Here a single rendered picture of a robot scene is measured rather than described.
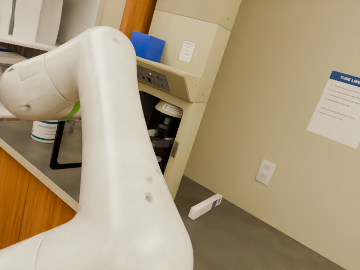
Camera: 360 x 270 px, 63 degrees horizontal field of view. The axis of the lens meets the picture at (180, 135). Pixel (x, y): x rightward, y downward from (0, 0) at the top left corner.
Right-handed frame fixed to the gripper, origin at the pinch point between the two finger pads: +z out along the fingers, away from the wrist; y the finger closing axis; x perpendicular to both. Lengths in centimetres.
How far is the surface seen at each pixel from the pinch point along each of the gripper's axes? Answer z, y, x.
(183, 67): -7.1, -4.5, -32.1
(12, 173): -32, 55, 41
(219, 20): -7, -13, -52
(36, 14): -1, 112, -33
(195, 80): -10.6, -13.7, -29.4
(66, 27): 37, 137, -30
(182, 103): -7.0, -9.3, -18.7
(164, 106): -4.6, 0.4, -14.2
